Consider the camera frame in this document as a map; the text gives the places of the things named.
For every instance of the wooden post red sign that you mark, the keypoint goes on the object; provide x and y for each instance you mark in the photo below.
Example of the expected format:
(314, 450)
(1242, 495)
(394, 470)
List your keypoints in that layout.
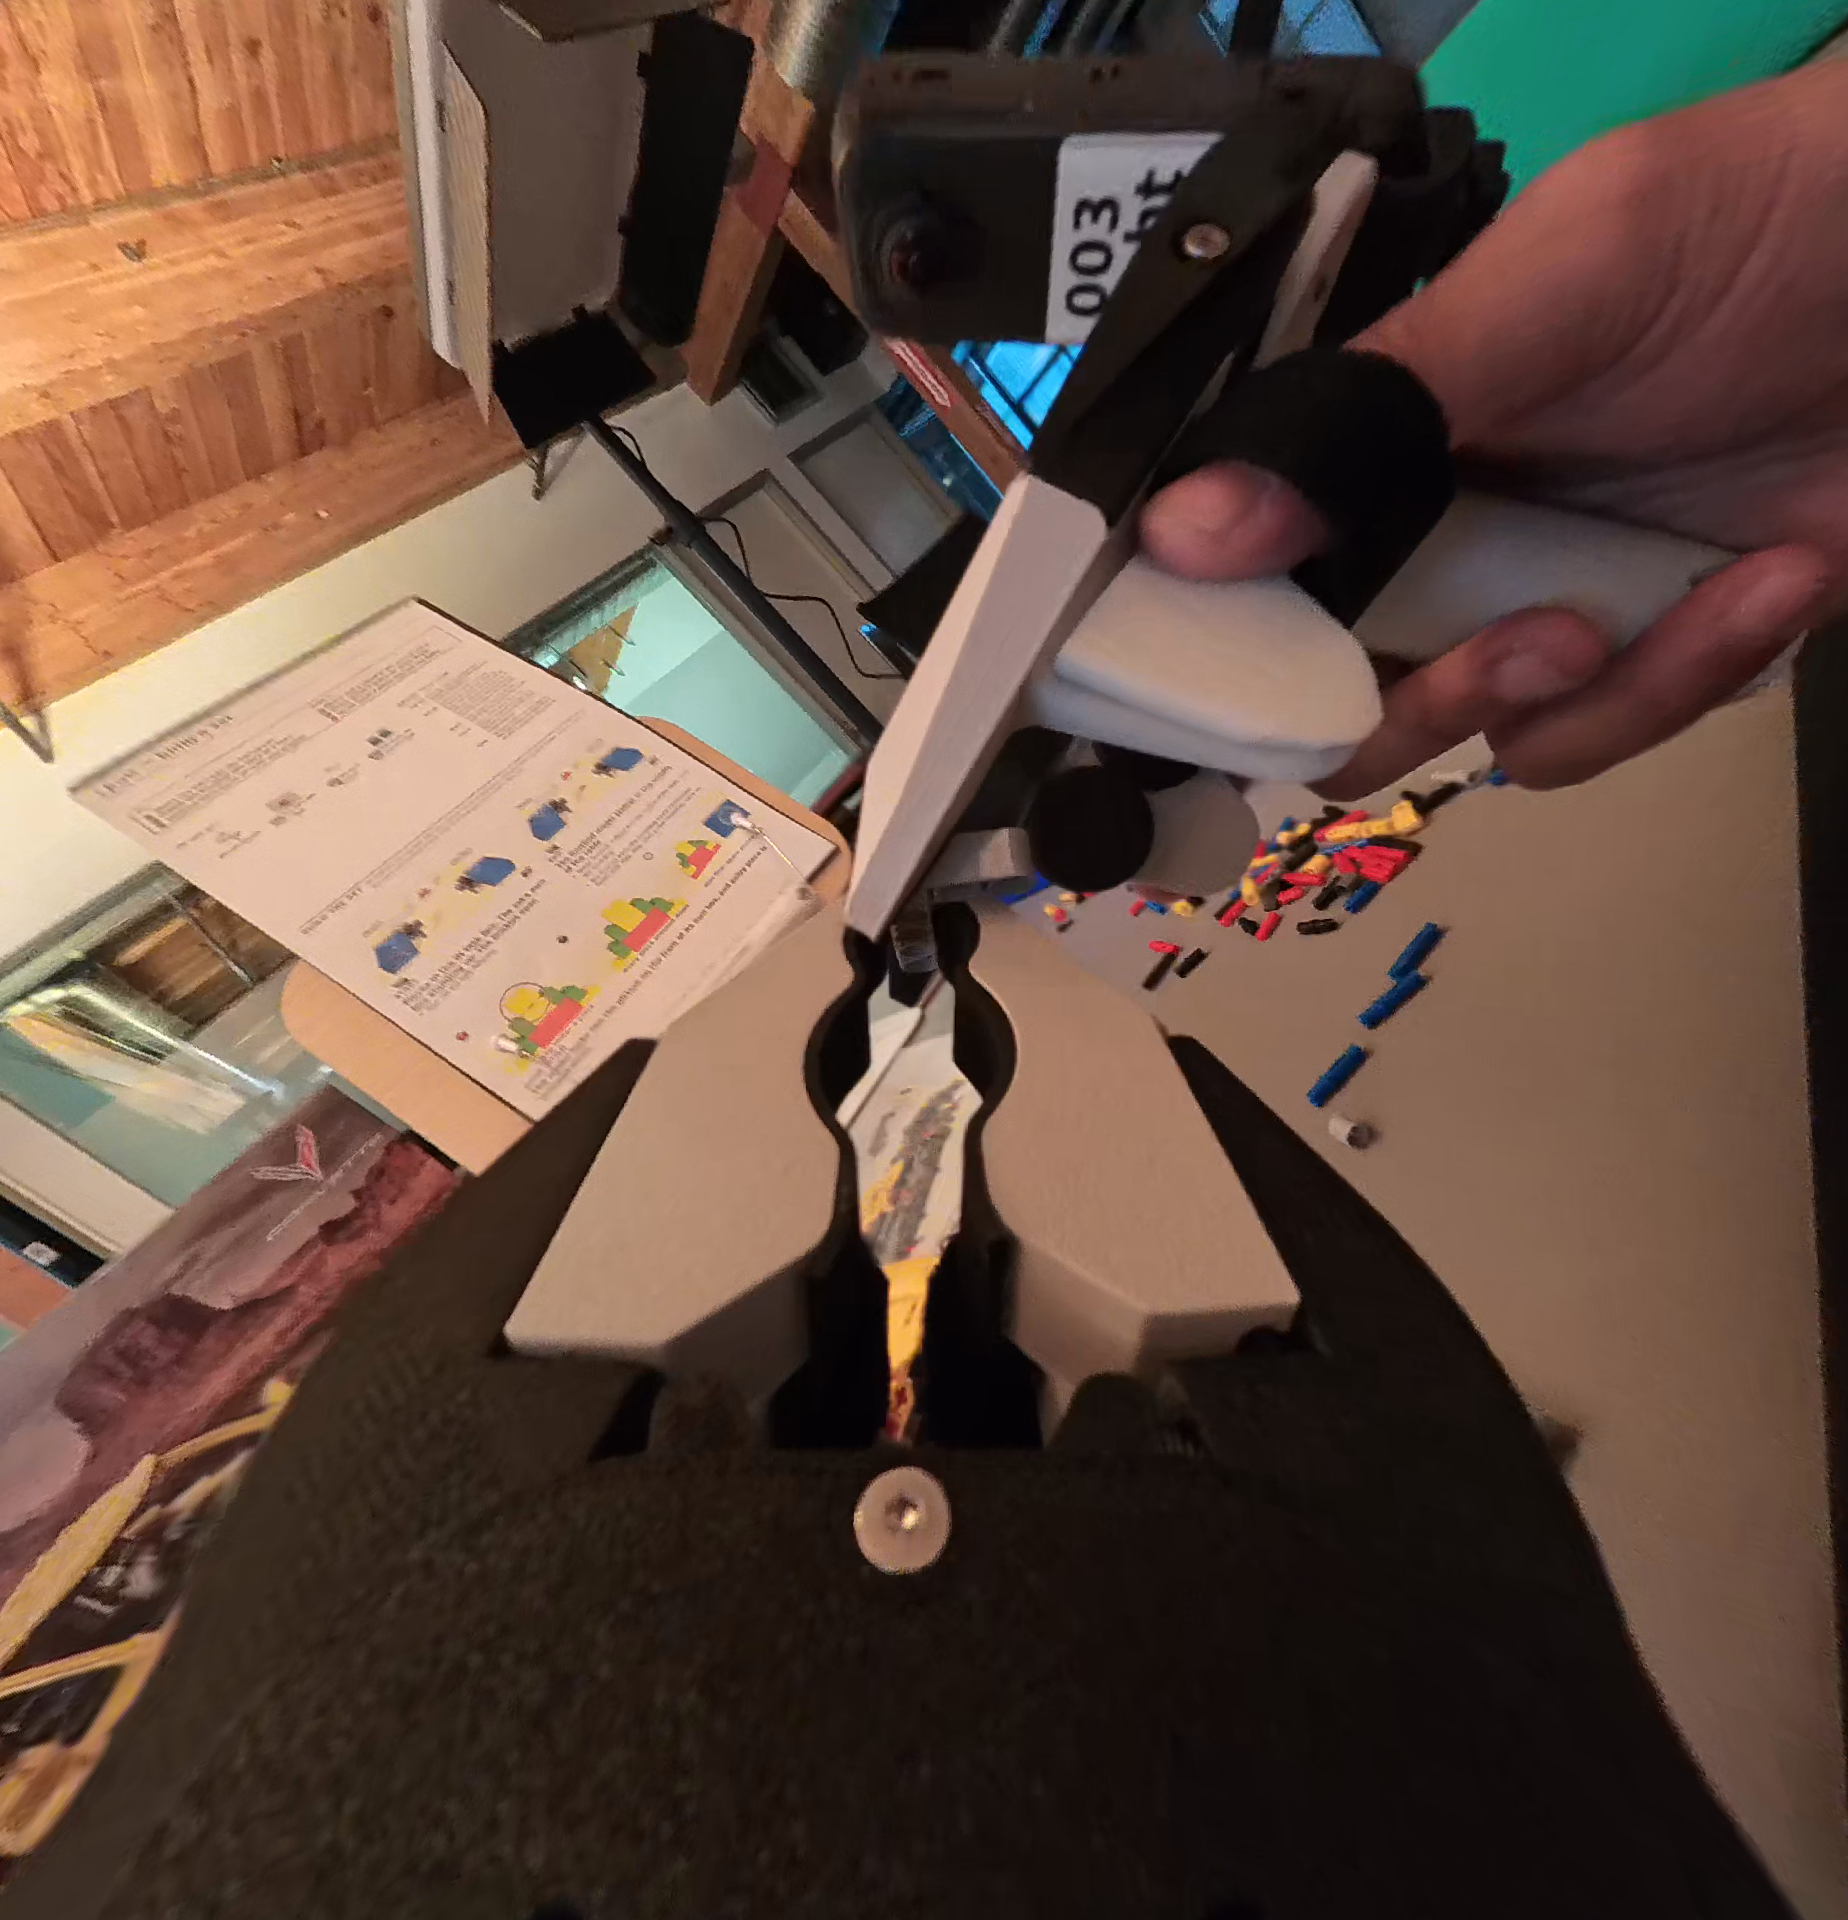
(744, 269)

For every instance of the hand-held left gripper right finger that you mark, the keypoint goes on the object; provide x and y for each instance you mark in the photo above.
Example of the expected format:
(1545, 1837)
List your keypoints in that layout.
(1147, 1186)

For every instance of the toy car set box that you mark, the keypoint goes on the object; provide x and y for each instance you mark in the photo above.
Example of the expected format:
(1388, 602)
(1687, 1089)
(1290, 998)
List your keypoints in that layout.
(143, 1350)

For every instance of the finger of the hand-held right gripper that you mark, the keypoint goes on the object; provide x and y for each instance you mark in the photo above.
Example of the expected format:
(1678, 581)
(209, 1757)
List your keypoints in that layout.
(1210, 833)
(983, 675)

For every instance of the printed instruction sheet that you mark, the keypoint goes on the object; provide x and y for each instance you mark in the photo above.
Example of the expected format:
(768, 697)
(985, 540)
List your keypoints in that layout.
(445, 840)

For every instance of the person's right hand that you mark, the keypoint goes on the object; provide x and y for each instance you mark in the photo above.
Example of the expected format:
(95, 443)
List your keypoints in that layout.
(1689, 330)

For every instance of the small grey round bush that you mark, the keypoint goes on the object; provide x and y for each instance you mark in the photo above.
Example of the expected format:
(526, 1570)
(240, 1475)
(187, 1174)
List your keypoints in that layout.
(1349, 1128)

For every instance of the white perforated ceiling box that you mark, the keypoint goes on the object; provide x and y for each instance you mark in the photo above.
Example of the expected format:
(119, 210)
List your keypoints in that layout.
(548, 177)

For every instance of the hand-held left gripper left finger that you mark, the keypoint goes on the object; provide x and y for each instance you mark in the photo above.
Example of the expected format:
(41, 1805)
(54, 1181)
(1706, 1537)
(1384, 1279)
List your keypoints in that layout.
(669, 1186)

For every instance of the black stand pole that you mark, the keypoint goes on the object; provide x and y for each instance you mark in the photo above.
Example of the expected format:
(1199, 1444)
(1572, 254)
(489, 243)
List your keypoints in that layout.
(714, 556)

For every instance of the pile of small coloured pins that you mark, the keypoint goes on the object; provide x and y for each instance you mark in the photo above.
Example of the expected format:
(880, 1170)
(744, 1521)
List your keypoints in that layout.
(1314, 869)

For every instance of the open instruction booklet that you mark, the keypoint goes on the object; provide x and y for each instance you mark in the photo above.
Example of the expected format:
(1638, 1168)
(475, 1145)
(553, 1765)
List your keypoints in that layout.
(907, 1139)

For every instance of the grey desk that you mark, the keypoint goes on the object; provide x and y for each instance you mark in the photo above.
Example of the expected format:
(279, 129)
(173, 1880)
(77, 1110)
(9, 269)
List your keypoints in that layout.
(1615, 1050)

